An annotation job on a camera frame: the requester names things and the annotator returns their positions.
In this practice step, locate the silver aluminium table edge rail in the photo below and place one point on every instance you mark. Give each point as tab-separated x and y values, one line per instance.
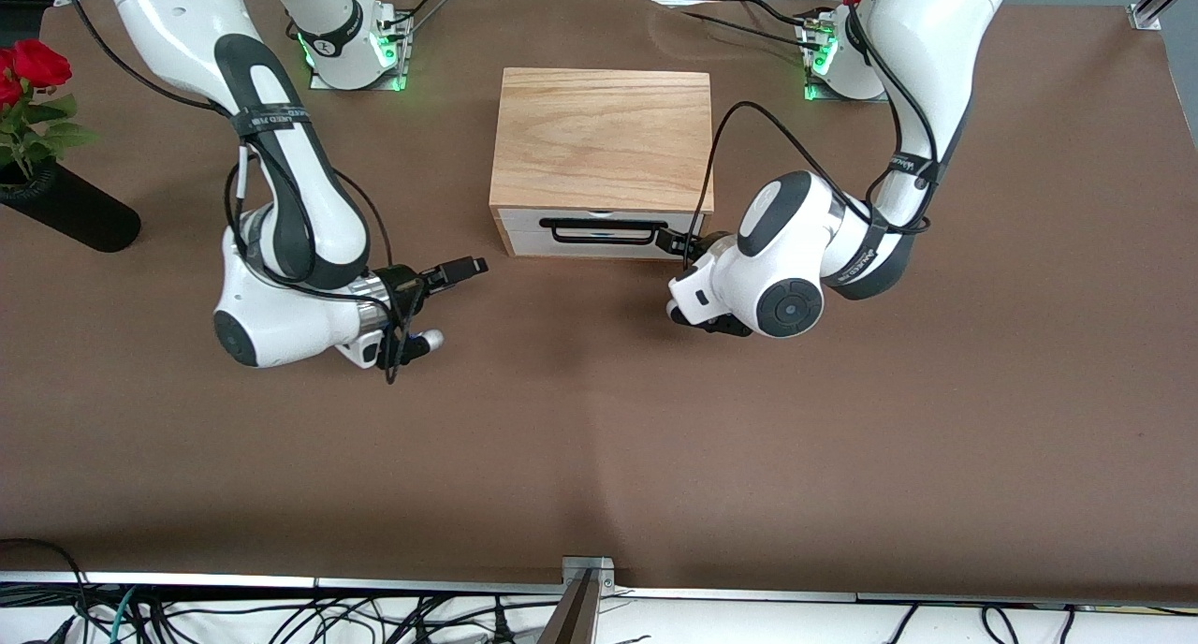
234	583

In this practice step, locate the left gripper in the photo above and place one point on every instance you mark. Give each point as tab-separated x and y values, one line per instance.
704	245

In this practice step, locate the grey metal corner bracket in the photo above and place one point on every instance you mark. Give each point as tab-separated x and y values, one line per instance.
588	574

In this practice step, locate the light wooden drawer cabinet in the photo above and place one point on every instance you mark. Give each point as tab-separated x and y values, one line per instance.
599	139

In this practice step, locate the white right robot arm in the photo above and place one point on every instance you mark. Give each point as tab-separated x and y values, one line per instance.
281	316

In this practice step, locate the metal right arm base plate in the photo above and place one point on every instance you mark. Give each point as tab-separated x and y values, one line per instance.
398	59

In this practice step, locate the green rose leaves and stems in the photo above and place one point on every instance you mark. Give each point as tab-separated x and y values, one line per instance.
51	139

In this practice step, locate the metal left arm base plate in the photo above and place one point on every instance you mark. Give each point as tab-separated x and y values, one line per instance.
812	59

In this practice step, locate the red rose blossom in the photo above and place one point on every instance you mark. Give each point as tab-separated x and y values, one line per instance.
39	64
7	87

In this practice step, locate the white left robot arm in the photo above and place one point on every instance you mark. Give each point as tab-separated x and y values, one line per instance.
927	54

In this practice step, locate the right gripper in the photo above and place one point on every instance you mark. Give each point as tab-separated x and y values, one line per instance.
404	281

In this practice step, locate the wooden drawer with white face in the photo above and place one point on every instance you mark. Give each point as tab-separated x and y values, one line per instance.
524	243

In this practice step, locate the dark grey metal pole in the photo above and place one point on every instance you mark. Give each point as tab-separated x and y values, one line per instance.
571	616

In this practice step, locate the black cylindrical vase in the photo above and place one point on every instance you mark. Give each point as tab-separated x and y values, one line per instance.
80	213

